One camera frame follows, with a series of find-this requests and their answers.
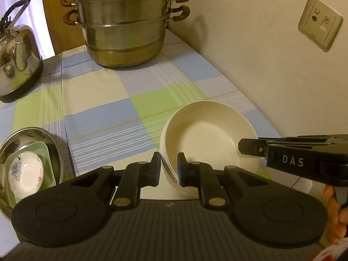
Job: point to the person's right hand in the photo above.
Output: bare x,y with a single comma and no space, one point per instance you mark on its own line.
331,217

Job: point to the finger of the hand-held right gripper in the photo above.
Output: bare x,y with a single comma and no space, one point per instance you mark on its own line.
252,146
272,139

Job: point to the stainless steel kettle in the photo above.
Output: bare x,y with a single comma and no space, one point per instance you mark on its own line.
16,59

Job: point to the small white floral dish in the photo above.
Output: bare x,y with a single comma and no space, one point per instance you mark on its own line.
25,174

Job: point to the large stainless steel plate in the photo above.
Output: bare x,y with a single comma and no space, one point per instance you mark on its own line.
53,152

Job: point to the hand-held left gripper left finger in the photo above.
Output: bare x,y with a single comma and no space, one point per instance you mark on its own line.
156,168

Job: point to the plaid tablecloth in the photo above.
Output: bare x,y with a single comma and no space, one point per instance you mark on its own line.
108,108

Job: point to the cream plastic bowl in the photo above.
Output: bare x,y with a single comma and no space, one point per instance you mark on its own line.
206,130

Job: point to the red white packet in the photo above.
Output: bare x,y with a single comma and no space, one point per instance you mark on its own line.
327,252

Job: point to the green square plate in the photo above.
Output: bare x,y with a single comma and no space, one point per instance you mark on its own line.
47,163

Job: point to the brown wooden panel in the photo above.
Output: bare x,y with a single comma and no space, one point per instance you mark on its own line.
62,19

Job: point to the beige wall socket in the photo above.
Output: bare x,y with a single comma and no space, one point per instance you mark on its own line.
319,23

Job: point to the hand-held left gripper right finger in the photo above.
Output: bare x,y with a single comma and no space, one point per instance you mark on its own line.
181,170

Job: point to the stainless steel steamer pot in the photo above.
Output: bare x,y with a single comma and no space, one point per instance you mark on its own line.
125,30

